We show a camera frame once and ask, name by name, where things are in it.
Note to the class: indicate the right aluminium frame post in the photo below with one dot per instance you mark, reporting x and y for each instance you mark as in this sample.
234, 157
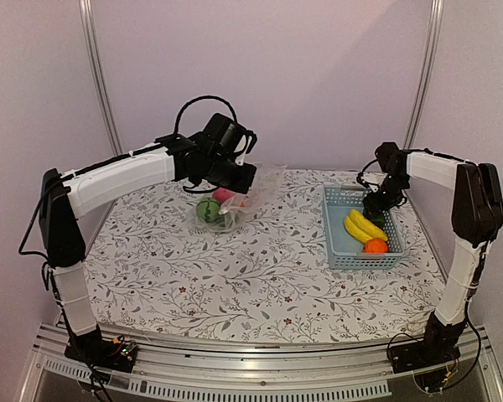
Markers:
429, 56

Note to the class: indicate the yellow banana toy bunch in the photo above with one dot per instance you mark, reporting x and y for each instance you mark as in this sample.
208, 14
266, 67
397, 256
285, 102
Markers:
362, 229

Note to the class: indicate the clear zip top bag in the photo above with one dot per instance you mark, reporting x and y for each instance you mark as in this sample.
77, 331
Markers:
263, 192

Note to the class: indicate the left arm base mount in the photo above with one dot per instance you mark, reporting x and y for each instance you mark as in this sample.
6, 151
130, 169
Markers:
92, 349

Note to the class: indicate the front aluminium rail frame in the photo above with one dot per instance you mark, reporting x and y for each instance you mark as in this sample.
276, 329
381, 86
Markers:
175, 368

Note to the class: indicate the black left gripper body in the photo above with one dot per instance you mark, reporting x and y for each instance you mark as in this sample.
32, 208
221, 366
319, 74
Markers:
220, 175

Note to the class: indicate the green watermelon toy ball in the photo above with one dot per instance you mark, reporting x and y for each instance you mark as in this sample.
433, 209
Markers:
208, 210

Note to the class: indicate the dark green pepper toy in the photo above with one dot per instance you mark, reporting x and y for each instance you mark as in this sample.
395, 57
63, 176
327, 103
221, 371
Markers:
378, 221

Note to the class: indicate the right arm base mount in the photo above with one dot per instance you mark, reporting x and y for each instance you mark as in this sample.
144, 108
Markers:
427, 356

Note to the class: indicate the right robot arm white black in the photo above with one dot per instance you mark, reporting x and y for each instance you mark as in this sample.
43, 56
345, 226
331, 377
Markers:
477, 216

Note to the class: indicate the aluminium frame post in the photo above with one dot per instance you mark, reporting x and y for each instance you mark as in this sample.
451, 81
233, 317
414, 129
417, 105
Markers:
429, 56
88, 25

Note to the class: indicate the floral patterned table mat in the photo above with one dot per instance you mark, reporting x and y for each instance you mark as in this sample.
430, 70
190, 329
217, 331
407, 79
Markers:
150, 268

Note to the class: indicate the red apple toy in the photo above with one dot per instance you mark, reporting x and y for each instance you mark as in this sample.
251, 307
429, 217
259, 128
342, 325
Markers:
222, 194

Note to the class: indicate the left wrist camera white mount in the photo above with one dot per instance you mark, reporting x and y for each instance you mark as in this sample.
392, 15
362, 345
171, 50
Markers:
245, 146

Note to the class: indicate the light blue plastic basket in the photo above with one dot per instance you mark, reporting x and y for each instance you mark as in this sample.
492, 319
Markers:
343, 250

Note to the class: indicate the left aluminium frame post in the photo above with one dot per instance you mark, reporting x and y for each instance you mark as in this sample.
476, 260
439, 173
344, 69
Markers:
88, 25

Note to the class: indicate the orange toy fruit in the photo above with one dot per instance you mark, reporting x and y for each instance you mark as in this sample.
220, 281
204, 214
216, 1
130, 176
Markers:
376, 246

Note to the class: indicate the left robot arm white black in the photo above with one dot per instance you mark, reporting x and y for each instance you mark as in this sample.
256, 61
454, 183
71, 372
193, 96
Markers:
214, 155

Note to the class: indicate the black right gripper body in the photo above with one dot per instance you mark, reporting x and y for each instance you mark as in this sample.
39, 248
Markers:
392, 195

